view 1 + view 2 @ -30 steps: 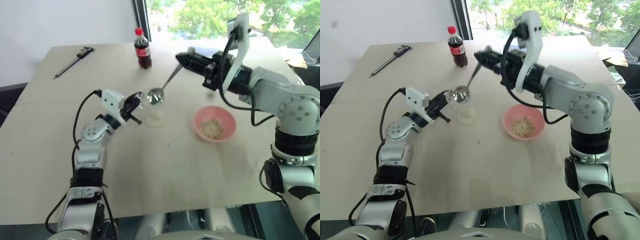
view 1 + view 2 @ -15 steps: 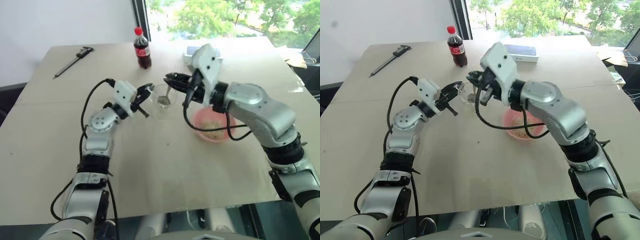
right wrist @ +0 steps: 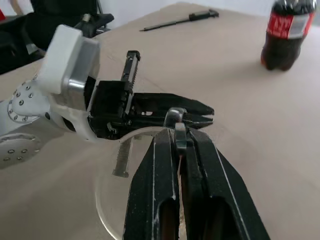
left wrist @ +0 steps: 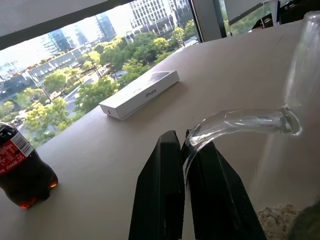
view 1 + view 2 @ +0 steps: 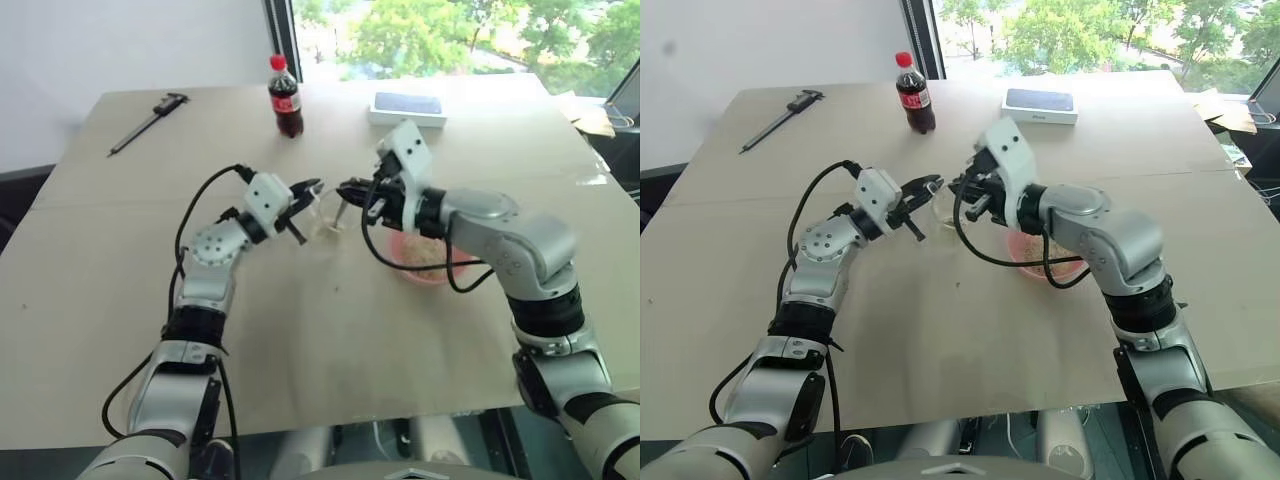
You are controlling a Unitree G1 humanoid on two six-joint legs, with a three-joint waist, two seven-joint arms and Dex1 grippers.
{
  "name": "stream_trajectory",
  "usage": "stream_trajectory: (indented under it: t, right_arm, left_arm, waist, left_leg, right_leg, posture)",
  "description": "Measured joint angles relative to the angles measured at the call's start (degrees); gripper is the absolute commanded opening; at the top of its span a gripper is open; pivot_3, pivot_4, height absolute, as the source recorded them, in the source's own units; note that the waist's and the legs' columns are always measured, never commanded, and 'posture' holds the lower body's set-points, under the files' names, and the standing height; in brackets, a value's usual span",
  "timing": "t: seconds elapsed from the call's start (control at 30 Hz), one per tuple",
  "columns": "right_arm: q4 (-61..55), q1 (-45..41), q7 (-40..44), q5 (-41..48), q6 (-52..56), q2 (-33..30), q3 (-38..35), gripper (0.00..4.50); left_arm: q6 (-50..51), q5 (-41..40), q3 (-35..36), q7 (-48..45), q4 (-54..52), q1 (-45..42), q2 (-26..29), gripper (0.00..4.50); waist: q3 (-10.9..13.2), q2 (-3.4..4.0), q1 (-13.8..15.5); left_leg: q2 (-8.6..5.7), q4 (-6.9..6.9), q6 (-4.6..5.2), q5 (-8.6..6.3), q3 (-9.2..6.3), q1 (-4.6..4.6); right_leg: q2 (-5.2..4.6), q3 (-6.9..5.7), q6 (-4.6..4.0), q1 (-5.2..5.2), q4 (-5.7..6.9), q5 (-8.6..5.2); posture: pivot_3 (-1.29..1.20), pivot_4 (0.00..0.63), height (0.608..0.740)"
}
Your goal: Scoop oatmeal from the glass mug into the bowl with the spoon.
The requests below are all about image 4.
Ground white iPhone box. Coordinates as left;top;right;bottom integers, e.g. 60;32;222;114
98;70;181;121

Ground cola bottle with red label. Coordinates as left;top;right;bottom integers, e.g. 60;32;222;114
0;121;59;210

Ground clear glass mug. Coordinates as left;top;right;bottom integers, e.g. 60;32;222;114
183;10;320;240

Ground oatmeal flakes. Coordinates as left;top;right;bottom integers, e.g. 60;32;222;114
255;203;303;240

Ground dark green spoon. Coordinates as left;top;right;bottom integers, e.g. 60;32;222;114
287;196;320;240

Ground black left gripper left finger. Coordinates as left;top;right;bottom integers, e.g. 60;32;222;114
128;130;185;240

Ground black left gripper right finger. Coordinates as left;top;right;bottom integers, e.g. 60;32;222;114
180;129;268;240

